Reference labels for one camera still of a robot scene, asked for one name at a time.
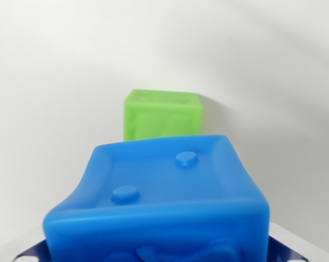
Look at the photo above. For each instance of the blue soft embossed cube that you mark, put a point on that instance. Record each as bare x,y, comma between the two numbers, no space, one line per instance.
159,207

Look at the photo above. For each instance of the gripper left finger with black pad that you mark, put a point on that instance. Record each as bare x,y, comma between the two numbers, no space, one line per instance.
36,251

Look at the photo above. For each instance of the green soft embossed cube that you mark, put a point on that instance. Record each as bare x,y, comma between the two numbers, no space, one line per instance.
161,117

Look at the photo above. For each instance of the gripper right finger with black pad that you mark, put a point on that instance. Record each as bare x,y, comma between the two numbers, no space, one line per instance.
284,248

